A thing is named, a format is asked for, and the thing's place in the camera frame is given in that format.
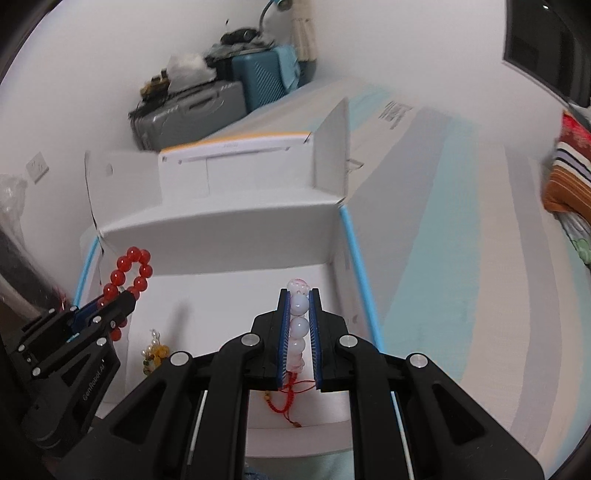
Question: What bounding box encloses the wall socket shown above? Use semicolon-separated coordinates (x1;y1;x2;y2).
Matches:
26;151;49;183

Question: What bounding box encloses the blue suitcase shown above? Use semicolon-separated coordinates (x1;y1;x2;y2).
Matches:
231;45;301;114

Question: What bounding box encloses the white cardboard box blue print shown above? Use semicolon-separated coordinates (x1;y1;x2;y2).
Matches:
78;98;384;460

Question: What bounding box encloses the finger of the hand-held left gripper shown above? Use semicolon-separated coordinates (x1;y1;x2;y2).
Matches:
30;292;138;379
16;298;109;365

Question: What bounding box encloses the white pearl bracelet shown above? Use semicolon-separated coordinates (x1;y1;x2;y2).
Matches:
141;329;162;372

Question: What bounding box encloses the beige curtain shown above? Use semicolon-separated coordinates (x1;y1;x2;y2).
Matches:
290;0;319;63

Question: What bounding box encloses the dark clutter on suitcase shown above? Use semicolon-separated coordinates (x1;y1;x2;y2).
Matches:
205;28;273;61

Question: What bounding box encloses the striped folded blanket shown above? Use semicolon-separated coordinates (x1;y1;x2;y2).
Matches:
542;111;591;213

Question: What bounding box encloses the striped bed sheet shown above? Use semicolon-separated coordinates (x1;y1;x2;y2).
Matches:
208;78;591;480

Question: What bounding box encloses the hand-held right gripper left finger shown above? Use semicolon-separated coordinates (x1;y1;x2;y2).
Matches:
95;288;293;480

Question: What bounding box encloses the grey suitcase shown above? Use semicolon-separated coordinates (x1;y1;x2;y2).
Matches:
129;79;247;151

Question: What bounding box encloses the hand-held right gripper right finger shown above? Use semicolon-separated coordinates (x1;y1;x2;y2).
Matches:
308;288;546;480

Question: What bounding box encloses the white plastic bag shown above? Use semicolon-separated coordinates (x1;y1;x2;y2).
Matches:
166;52;218;86

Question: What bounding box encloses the pink bead bracelet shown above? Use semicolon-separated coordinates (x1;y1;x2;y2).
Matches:
285;277;310;374

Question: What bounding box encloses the clear plastic bag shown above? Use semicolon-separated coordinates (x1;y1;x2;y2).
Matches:
0;174;70;324

